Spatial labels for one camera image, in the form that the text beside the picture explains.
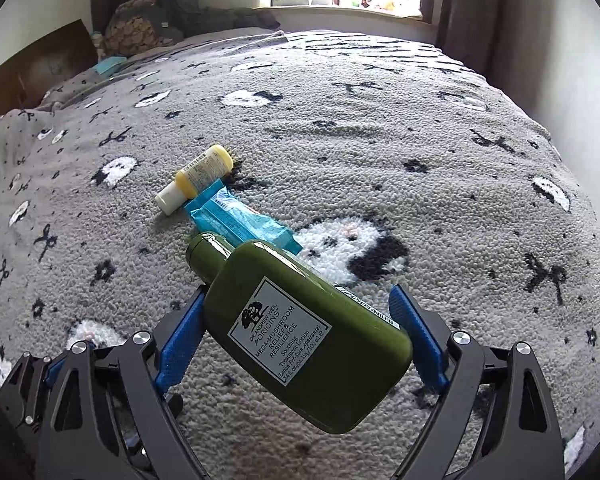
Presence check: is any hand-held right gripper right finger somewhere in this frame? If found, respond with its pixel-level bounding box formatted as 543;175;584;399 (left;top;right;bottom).
387;284;566;480

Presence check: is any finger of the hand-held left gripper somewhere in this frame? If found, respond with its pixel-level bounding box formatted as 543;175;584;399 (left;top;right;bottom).
0;350;73;433

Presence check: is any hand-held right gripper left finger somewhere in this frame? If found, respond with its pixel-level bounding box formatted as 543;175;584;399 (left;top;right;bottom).
34;285;216;480

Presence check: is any dark green bottle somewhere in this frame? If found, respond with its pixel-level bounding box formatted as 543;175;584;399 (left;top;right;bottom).
185;231;415;435

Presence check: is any cyan packet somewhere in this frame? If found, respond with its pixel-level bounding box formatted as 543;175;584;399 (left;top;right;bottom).
185;187;303;255

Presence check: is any yellow tube with white cap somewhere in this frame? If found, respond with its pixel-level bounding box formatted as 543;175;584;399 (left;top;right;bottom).
155;144;232;216

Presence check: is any grey printed blanket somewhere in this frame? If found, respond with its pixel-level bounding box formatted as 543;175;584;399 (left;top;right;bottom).
0;30;600;480

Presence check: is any cyan flat item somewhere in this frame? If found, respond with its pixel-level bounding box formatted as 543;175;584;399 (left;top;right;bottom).
94;56;127;76

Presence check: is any brown wooden headboard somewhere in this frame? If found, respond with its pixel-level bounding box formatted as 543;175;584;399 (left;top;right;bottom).
0;19;98;131

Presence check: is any patterned dark pillow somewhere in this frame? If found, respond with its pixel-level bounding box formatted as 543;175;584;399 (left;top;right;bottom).
102;0;186;57

